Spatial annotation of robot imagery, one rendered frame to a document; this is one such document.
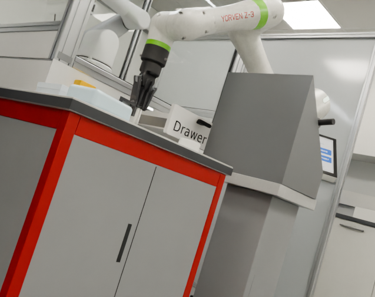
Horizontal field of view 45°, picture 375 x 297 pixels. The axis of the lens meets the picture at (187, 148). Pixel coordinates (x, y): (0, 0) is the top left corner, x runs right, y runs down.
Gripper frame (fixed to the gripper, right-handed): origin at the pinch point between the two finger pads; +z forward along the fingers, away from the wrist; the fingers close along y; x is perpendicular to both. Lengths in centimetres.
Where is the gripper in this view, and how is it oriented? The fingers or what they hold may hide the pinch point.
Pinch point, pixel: (134, 117)
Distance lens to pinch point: 163.4
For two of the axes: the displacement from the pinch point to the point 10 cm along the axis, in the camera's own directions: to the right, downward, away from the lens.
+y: -4.2, -2.3, -8.8
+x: 8.6, 2.3, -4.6
